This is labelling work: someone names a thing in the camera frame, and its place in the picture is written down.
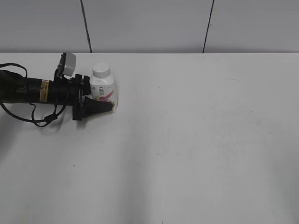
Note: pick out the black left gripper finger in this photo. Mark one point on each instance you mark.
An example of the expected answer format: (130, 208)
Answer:
(92, 107)

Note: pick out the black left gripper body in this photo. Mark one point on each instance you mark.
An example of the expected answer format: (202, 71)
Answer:
(70, 92)

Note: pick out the white yili yogurt bottle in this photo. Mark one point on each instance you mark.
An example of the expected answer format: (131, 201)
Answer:
(105, 89)

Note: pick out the white screw cap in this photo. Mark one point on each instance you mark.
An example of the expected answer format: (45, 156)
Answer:
(101, 70)

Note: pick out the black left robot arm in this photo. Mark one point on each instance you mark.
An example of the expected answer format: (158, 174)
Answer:
(16, 89)

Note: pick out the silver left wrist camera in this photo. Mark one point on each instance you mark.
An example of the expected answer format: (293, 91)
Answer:
(67, 65)

